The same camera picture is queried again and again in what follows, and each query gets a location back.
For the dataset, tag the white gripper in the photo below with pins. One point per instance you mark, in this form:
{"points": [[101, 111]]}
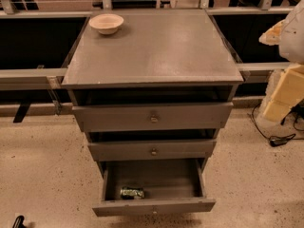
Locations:
{"points": [[293, 38]]}

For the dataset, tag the green can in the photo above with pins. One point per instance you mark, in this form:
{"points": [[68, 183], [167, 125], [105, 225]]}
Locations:
{"points": [[130, 193]]}

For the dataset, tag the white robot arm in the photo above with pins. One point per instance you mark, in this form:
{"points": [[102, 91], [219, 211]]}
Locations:
{"points": [[288, 34]]}

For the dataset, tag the grey drawer cabinet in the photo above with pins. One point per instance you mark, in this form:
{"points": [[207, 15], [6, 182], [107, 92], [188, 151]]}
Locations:
{"points": [[155, 94]]}

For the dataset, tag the grey bottom drawer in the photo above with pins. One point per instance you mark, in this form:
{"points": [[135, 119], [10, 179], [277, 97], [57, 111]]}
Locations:
{"points": [[170, 186]]}

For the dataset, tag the grey drawer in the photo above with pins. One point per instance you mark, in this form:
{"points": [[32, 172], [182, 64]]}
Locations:
{"points": [[131, 117], [151, 150], [170, 186]]}

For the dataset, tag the grey middle drawer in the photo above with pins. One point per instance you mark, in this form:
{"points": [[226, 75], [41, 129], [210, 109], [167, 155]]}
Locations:
{"points": [[151, 150]]}

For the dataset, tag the grey top drawer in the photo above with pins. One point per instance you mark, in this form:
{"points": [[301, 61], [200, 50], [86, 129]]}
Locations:
{"points": [[131, 117]]}

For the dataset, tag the black stand legs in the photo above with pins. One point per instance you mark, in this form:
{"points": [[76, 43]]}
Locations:
{"points": [[298, 113]]}

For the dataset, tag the beige bowl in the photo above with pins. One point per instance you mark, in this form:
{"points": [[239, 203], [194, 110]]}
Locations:
{"points": [[106, 23]]}

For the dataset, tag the grey metal railing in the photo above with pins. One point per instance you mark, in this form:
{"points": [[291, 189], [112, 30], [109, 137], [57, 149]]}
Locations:
{"points": [[31, 76]]}

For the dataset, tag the black object at floor corner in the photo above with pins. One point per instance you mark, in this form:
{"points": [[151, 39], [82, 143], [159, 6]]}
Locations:
{"points": [[19, 222]]}

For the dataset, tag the black power adapter with cable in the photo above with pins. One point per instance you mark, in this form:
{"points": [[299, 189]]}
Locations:
{"points": [[273, 141]]}

